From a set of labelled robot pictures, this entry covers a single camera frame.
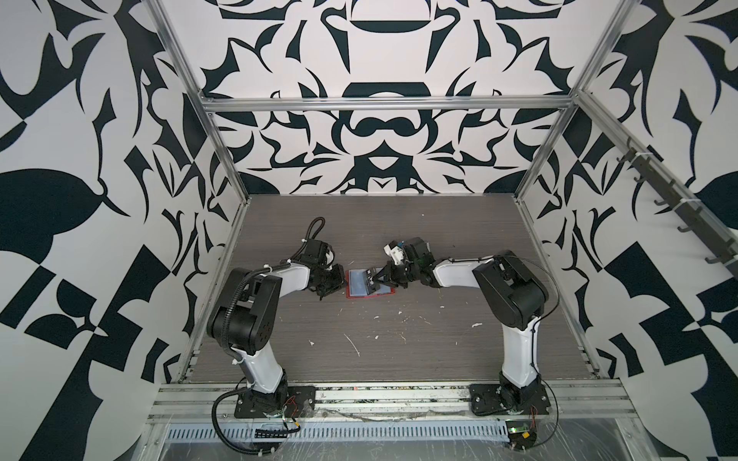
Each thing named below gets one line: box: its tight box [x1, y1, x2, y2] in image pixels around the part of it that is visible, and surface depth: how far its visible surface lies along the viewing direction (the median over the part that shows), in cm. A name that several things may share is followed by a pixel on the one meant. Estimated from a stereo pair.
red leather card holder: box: [344, 268, 396, 299], surface depth 96 cm
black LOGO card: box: [365, 267, 382, 296], surface depth 96 cm
